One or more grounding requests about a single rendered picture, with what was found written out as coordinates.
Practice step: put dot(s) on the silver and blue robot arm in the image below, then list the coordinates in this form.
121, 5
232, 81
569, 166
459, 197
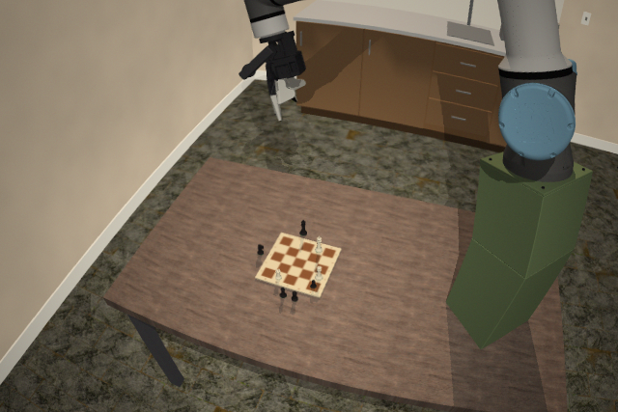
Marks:
538, 116

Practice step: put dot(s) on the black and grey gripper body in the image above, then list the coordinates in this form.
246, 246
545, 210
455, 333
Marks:
284, 53

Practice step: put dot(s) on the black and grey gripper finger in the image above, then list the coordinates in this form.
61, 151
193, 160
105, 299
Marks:
278, 92
294, 84

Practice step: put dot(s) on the brown and cream chessboard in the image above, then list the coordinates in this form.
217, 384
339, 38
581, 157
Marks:
298, 261

